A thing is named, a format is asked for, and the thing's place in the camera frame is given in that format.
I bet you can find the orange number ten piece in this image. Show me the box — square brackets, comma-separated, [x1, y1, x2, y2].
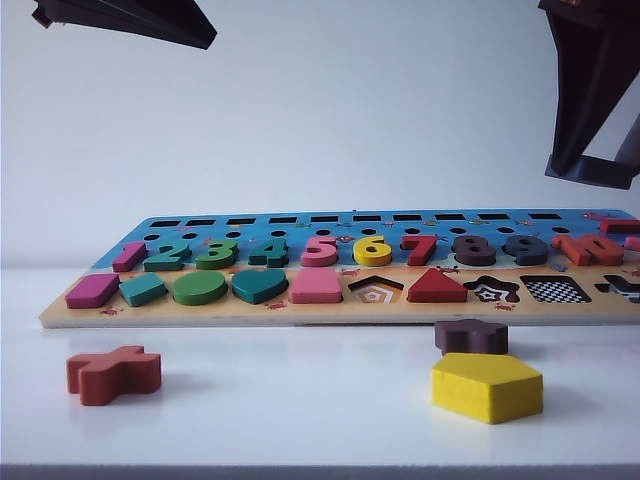
[552, 233, 626, 268]

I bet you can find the red triangle block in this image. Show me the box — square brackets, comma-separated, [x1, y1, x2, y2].
[407, 267, 469, 304]

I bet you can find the pink number five piece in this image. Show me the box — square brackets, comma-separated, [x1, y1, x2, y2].
[300, 235, 342, 269]

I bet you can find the teal heart block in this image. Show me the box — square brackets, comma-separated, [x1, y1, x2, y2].
[230, 268, 290, 305]

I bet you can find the orange cross block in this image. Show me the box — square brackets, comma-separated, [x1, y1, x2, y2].
[65, 345, 163, 407]

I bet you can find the magenta rectangle block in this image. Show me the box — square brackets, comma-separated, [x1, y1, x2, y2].
[64, 273, 121, 310]

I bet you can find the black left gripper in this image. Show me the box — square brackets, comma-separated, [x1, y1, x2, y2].
[32, 0, 218, 50]

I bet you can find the brown number eight piece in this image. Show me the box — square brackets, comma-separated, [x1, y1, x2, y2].
[452, 234, 497, 268]

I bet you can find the teal square block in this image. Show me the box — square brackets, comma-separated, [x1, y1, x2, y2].
[118, 273, 169, 308]

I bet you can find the magenta number one piece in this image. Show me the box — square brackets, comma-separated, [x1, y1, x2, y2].
[112, 241, 149, 274]

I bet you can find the teal number two piece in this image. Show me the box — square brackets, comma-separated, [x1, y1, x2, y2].
[142, 241, 192, 274]

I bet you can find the yellow number six piece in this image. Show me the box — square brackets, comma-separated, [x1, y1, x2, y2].
[353, 234, 394, 268]

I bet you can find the teal number four piece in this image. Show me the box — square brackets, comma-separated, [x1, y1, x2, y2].
[248, 238, 291, 269]

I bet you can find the dark brown star block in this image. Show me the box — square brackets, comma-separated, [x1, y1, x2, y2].
[433, 318, 510, 357]

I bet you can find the yellow pentagon block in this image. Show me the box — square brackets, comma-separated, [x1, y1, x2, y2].
[431, 352, 545, 426]

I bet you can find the green circle block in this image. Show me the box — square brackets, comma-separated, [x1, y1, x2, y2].
[172, 272, 227, 305]

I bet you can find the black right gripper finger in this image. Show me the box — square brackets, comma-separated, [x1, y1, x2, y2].
[538, 0, 640, 162]
[612, 124, 640, 169]

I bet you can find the wooden number shape puzzle board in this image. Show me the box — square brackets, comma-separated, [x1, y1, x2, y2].
[38, 208, 640, 331]

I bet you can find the red number seven piece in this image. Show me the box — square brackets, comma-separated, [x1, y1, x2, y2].
[401, 234, 441, 268]

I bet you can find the green number three piece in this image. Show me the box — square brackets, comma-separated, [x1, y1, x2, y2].
[194, 238, 240, 271]

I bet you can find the red bar sign piece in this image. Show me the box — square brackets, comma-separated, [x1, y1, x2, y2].
[599, 218, 640, 235]

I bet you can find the pink trapezoid block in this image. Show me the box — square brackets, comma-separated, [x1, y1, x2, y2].
[289, 269, 345, 305]

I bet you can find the dark blue number nine piece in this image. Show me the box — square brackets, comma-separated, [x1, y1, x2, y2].
[503, 234, 549, 268]

